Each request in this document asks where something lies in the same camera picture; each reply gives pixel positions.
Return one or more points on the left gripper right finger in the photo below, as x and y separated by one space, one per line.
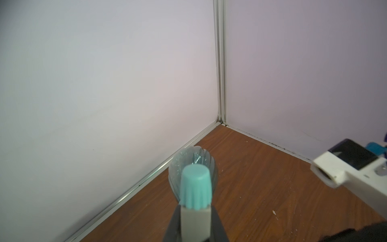
218 233

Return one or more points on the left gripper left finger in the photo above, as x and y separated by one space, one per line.
173 232

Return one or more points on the teal spray bottle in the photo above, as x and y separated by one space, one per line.
191 175

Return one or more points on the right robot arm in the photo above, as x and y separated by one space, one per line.
372 233

